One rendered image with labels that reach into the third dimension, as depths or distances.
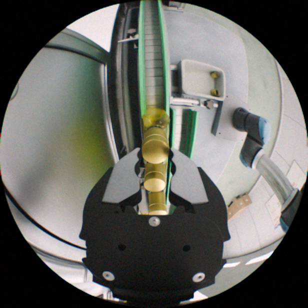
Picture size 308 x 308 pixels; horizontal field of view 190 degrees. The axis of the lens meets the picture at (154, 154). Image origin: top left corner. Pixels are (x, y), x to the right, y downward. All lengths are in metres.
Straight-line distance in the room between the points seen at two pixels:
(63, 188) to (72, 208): 0.04
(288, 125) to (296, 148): 0.66
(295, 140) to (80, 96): 3.75
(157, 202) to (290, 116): 3.76
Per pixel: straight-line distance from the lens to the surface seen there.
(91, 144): 0.21
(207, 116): 0.59
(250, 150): 0.53
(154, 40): 0.47
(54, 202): 0.16
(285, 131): 3.73
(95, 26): 0.31
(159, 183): 0.15
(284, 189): 0.47
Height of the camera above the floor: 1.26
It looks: 58 degrees down
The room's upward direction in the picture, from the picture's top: 178 degrees counter-clockwise
